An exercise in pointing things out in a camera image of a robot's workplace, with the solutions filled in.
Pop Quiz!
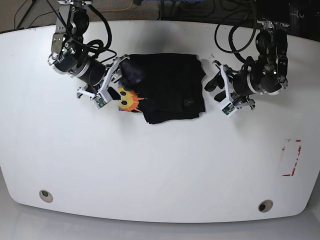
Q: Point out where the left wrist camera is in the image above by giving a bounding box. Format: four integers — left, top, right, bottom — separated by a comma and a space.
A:
218, 98, 238, 118

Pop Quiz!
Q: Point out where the red tape marking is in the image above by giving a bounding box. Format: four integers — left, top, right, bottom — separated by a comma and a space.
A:
278, 138, 303, 177

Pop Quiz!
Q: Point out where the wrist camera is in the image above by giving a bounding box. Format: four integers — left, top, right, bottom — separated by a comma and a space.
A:
218, 98, 238, 118
91, 93, 113, 109

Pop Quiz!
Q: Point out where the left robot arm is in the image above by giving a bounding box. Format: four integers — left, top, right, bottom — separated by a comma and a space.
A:
204, 0, 290, 117

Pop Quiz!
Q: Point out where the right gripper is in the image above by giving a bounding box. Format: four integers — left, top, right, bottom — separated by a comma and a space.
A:
76, 54, 133, 101

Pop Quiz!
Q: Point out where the yellow cable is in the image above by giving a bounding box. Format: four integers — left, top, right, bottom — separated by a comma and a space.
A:
109, 0, 133, 12

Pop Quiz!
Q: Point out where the black graphic t-shirt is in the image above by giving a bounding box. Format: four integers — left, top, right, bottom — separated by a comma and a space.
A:
120, 53, 206, 125

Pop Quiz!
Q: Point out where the table grommet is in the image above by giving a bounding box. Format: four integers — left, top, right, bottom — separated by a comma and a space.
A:
258, 199, 274, 213
39, 190, 53, 203

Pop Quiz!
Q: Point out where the black tripod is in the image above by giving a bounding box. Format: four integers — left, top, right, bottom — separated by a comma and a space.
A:
13, 0, 38, 30

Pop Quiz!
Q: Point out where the right table grommet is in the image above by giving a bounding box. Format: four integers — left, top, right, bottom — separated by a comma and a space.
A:
258, 199, 274, 213

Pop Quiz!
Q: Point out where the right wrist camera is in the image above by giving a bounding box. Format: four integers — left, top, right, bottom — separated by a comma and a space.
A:
91, 93, 113, 109

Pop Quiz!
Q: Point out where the left table grommet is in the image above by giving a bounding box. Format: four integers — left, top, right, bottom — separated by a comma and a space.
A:
39, 190, 53, 203

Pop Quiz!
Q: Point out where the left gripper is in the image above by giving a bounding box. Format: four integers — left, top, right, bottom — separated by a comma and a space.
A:
204, 60, 256, 110

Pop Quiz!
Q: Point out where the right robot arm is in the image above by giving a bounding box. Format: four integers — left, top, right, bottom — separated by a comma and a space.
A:
48, 0, 130, 109

